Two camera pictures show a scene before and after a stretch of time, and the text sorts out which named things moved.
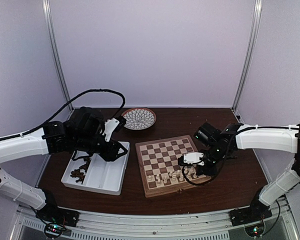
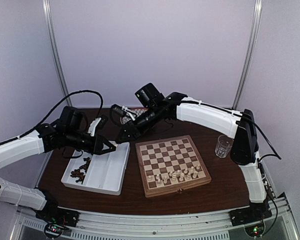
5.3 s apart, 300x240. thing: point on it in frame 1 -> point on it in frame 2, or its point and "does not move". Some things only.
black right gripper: x=211 y=171 -> x=133 y=131
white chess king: x=174 y=180 does not move
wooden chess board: x=160 y=172 does not move
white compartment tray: x=89 y=172 does not move
